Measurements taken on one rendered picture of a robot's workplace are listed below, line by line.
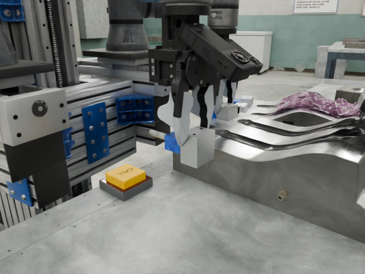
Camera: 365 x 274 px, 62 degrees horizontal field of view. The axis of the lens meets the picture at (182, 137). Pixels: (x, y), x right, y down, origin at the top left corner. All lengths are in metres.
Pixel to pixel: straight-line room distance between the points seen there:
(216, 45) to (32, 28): 0.64
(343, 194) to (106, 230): 0.39
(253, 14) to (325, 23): 1.67
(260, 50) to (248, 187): 6.71
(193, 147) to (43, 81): 0.61
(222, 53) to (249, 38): 6.89
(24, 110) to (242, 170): 0.44
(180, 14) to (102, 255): 0.37
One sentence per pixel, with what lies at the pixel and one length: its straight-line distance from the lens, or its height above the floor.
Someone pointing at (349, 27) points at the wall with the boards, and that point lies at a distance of 7.86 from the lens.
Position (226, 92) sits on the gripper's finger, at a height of 0.95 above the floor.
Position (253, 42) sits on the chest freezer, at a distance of 7.29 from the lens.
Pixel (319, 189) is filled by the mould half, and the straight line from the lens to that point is 0.56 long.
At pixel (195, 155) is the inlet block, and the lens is 0.49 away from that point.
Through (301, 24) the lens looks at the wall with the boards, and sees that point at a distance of 7.95.
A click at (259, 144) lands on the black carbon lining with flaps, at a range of 0.68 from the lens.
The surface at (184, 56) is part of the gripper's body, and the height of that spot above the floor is 1.08.
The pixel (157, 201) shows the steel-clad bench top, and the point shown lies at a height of 0.80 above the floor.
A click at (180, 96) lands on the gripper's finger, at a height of 1.03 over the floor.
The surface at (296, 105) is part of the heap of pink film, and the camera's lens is 0.94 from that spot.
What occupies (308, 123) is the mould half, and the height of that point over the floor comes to 0.86.
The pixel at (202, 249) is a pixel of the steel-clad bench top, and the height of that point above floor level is 0.80.
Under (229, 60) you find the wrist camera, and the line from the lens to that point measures 0.42.
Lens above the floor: 1.13
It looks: 21 degrees down
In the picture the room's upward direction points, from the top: straight up
